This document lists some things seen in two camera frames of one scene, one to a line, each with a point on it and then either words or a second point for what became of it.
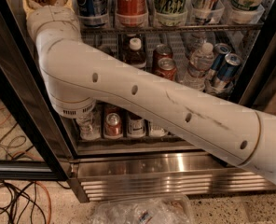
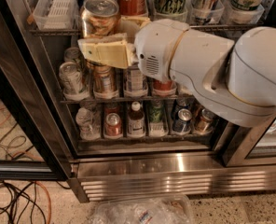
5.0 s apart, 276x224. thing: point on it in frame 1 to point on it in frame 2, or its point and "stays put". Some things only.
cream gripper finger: (26, 7) to (111, 49)
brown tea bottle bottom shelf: (135, 127) stays put
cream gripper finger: (69, 2) to (130, 25)
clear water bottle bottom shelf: (90, 125) stays put
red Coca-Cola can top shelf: (131, 6) stays put
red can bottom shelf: (113, 127) stays put
